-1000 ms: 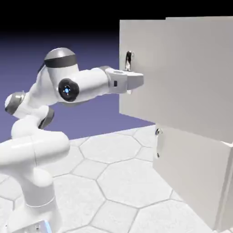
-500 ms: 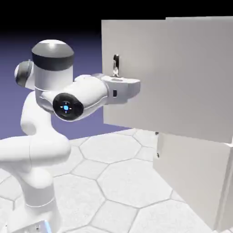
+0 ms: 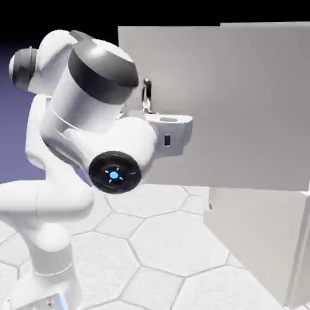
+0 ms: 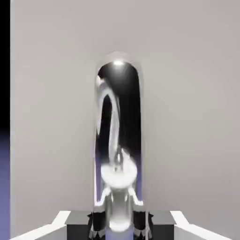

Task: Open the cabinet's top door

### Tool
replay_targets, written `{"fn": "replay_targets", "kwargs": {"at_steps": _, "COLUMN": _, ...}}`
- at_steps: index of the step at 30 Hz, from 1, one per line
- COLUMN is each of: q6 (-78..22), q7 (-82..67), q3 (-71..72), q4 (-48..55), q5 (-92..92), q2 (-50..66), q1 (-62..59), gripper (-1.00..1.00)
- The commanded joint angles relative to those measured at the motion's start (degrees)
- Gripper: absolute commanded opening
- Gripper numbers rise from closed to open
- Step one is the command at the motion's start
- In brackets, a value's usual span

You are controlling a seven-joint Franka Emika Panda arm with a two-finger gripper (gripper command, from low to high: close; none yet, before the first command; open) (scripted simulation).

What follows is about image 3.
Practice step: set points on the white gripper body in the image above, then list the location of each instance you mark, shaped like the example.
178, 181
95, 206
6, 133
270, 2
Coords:
179, 119

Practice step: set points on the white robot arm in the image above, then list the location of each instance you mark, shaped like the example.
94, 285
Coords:
80, 126

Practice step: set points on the large grey cabinet door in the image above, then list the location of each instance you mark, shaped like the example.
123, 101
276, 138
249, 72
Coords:
242, 101

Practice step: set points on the small grey cabinet door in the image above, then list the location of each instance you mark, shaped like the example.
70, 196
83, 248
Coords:
251, 237

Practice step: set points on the grey cabinet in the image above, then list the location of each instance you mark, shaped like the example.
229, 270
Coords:
298, 242

